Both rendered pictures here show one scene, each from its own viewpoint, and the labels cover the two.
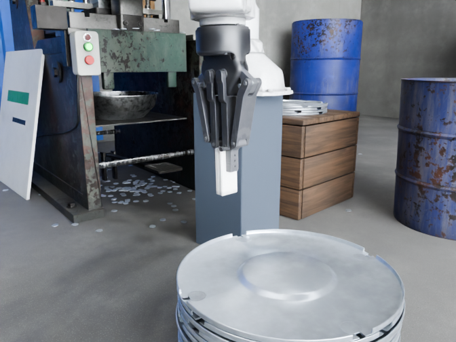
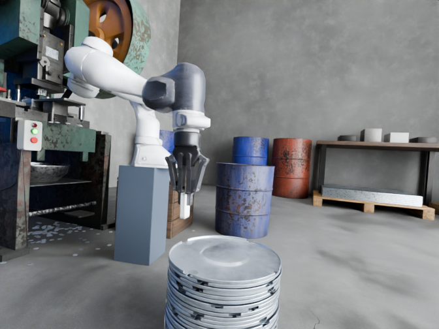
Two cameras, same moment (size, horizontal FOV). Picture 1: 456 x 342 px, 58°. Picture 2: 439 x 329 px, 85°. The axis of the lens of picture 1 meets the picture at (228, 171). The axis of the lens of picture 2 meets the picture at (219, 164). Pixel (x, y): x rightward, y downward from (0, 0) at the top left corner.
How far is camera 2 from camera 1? 0.27 m
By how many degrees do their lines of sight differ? 33
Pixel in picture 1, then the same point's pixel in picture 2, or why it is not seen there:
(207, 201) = (125, 231)
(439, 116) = (237, 180)
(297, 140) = (170, 192)
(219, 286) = (199, 266)
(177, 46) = (90, 136)
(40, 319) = not seen: outside the picture
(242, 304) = (218, 271)
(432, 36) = (208, 143)
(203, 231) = (121, 251)
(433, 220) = (236, 230)
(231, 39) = (196, 139)
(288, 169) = not seen: hidden behind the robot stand
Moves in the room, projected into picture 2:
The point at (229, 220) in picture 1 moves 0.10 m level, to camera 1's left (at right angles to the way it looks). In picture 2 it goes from (142, 241) to (118, 244)
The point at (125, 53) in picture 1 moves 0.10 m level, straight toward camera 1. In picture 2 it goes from (55, 138) to (59, 137)
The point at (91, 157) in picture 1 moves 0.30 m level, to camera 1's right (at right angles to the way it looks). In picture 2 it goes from (23, 208) to (95, 205)
